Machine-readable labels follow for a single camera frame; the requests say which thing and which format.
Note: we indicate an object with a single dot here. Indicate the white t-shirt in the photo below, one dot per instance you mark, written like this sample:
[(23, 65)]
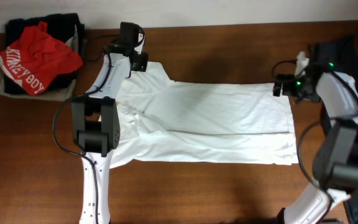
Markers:
[(168, 121)]

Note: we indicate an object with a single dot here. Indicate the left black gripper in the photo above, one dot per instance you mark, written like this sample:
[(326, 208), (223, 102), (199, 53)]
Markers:
[(143, 63)]

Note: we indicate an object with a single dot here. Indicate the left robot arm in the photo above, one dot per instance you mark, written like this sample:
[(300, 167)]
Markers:
[(96, 127)]

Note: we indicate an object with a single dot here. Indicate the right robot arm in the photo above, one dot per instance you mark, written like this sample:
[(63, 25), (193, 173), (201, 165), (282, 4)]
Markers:
[(335, 166)]

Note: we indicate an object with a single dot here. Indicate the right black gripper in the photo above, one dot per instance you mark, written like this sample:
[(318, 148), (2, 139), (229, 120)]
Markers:
[(288, 89)]

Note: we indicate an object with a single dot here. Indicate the grey-green folded garment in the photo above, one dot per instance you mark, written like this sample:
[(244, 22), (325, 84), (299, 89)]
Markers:
[(54, 95)]

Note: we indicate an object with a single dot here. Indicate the red printed t-shirt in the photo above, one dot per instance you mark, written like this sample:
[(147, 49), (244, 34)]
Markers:
[(36, 59)]

